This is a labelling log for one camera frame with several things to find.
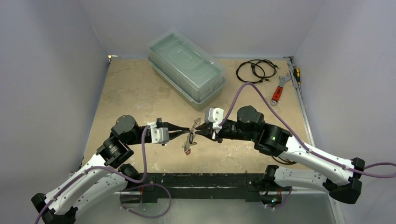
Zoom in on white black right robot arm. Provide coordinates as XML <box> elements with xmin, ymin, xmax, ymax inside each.
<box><xmin>195</xmin><ymin>106</ymin><xmax>365</xmax><ymax>204</ymax></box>

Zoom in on clear green plastic storage box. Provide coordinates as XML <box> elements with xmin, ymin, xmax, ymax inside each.
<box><xmin>148</xmin><ymin>30</ymin><xmax>226</xmax><ymax>111</ymax></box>

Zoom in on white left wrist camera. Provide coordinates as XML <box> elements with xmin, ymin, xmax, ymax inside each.
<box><xmin>148</xmin><ymin>122</ymin><xmax>169</xmax><ymax>145</ymax></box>

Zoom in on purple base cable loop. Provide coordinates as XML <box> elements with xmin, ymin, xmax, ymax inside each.
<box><xmin>119</xmin><ymin>183</ymin><xmax>173</xmax><ymax>219</ymax></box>

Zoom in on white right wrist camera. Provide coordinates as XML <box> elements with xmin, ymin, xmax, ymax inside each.
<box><xmin>204</xmin><ymin>108</ymin><xmax>224</xmax><ymax>132</ymax></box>

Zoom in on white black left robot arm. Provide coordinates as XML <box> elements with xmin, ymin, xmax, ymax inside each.
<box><xmin>31</xmin><ymin>115</ymin><xmax>189</xmax><ymax>224</ymax></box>

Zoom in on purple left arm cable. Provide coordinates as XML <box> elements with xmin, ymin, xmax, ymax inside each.
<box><xmin>34</xmin><ymin>125</ymin><xmax>151</xmax><ymax>224</ymax></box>

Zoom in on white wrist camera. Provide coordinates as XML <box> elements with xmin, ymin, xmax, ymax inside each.
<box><xmin>148</xmin><ymin>122</ymin><xmax>169</xmax><ymax>145</ymax></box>
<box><xmin>204</xmin><ymin>108</ymin><xmax>224</xmax><ymax>132</ymax></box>

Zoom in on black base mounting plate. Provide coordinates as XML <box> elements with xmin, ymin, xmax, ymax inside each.
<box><xmin>109</xmin><ymin>172</ymin><xmax>293</xmax><ymax>204</ymax></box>

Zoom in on keys with black tag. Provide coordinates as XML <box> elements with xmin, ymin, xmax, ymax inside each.
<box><xmin>188</xmin><ymin>132</ymin><xmax>196</xmax><ymax>144</ymax></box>

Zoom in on black coiled cable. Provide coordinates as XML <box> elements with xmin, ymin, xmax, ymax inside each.
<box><xmin>235</xmin><ymin>59</ymin><xmax>281</xmax><ymax>84</ymax></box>

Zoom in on steel perforated key plate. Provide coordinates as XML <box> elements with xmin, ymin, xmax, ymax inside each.
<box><xmin>182</xmin><ymin>118</ymin><xmax>201</xmax><ymax>155</ymax></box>

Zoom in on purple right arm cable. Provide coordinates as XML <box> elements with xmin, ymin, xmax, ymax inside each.
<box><xmin>218</xmin><ymin>82</ymin><xmax>396</xmax><ymax>179</ymax></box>

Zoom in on red handled adjustable wrench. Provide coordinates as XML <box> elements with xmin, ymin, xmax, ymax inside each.
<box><xmin>270</xmin><ymin>73</ymin><xmax>291</xmax><ymax>106</ymax></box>

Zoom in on black yellow screwdriver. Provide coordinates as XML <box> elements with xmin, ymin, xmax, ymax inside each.
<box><xmin>293</xmin><ymin>68</ymin><xmax>301</xmax><ymax>85</ymax></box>

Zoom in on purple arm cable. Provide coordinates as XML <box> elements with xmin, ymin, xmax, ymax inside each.
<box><xmin>218</xmin><ymin>82</ymin><xmax>396</xmax><ymax>179</ymax></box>
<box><xmin>34</xmin><ymin>125</ymin><xmax>151</xmax><ymax>224</ymax></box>

